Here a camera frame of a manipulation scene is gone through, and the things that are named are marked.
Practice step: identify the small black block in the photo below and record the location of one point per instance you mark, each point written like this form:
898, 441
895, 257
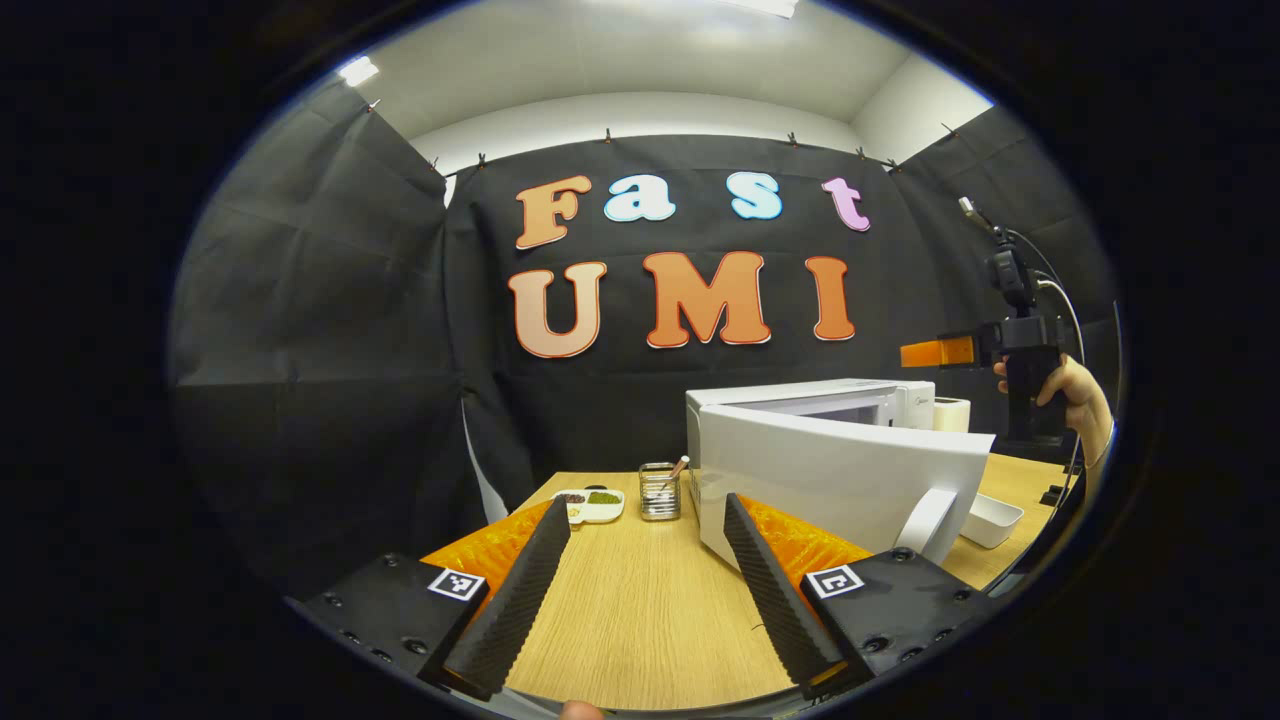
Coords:
1055, 495

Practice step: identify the white ribbed food tray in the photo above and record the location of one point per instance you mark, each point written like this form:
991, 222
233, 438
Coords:
995, 520

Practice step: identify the white divided bean dish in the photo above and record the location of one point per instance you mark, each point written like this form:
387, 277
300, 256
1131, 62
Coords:
600, 510

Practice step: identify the white toaster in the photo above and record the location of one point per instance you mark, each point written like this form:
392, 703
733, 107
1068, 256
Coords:
952, 415

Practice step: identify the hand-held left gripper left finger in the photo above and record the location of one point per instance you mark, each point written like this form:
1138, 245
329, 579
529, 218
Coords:
520, 600

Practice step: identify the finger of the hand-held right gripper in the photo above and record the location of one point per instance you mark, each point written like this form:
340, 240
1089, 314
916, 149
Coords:
940, 352

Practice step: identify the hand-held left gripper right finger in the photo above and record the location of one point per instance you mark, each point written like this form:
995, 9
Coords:
775, 600

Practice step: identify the metal mesh utensil holder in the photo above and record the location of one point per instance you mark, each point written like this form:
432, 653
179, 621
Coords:
660, 505

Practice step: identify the black backdrop cloth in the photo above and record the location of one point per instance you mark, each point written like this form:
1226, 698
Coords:
330, 350

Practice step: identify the white microwave oven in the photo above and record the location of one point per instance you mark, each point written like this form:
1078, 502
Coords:
830, 470

